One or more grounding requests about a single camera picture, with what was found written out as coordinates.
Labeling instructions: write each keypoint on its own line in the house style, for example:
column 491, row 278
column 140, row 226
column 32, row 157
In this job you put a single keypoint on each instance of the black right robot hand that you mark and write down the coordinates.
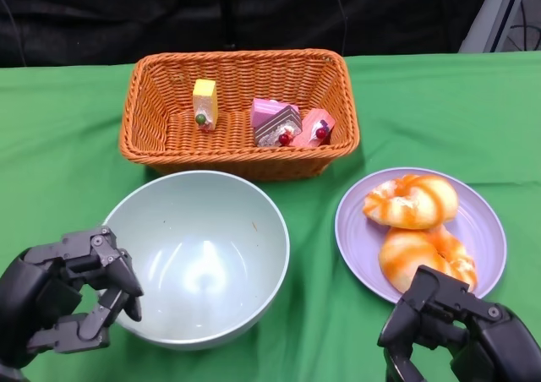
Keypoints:
column 465, row 339

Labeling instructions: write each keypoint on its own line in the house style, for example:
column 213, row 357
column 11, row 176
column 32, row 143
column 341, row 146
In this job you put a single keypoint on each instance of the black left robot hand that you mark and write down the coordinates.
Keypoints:
column 38, row 297

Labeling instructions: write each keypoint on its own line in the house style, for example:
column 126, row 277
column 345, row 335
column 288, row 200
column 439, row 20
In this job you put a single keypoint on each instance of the croissant-shaped orange striped bread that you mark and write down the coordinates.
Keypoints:
column 414, row 204

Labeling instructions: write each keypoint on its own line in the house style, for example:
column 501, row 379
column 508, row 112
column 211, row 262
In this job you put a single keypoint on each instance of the grey round bowl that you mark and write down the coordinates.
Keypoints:
column 203, row 263

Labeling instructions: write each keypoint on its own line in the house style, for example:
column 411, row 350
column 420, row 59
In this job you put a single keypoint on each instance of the lavender round plate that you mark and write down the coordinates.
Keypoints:
column 359, row 238

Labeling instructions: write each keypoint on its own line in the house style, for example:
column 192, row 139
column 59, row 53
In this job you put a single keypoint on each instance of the orange wicker basket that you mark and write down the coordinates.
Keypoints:
column 236, row 154

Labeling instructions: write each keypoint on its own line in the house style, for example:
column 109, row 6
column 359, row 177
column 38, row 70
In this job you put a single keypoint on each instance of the yellow toy cake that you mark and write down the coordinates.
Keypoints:
column 206, row 99

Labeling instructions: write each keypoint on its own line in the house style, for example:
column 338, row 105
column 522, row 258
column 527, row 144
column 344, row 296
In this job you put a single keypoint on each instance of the salmon toy cake with cherry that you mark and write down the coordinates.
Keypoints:
column 315, row 126

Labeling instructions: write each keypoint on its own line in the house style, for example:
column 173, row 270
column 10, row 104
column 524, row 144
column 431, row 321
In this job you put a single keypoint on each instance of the chocolate brown toy cake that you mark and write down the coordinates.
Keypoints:
column 277, row 124

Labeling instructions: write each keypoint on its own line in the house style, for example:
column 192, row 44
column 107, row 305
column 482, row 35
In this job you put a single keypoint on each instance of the magenta pink toy cake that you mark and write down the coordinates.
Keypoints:
column 264, row 111

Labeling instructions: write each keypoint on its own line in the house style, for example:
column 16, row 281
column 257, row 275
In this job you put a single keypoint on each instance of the black backdrop cloth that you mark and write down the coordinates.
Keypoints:
column 105, row 18

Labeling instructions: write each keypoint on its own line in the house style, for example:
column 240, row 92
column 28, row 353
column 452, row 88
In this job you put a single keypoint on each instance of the black pole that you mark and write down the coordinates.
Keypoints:
column 229, row 10

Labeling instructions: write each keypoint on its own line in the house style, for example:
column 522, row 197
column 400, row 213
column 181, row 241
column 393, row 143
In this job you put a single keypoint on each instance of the aluminium frame post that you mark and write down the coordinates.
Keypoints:
column 486, row 18

